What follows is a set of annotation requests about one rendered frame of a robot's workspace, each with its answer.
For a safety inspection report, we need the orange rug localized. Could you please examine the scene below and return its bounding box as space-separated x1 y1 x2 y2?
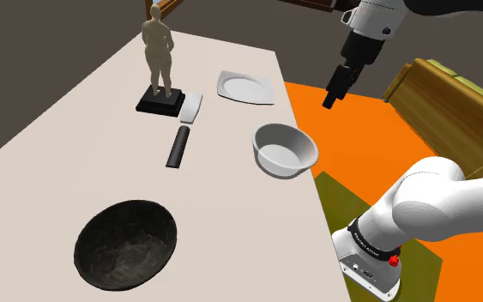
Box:
284 81 483 302

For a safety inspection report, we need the wooden sofa with yellow cushions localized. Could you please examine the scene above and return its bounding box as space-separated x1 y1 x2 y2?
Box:
382 57 483 182

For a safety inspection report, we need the white square plate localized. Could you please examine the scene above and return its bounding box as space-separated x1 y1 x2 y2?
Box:
216 69 276 106

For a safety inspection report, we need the white bowl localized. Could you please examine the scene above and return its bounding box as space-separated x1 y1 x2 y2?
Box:
251 123 320 180

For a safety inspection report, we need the olive green robot stand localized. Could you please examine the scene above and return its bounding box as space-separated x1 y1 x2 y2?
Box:
313 170 444 302

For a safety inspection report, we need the wooden framed window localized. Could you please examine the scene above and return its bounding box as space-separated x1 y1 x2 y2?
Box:
144 0 186 22

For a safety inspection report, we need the beige human figure black base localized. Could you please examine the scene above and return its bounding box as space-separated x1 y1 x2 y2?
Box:
135 4 186 118

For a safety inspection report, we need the black rounded bar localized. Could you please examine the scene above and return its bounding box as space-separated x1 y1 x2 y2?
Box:
165 125 191 170

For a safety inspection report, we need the pale beige table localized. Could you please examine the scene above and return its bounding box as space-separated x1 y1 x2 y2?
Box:
0 30 353 302

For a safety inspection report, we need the black bowl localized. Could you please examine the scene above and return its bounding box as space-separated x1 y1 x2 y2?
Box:
72 199 179 293

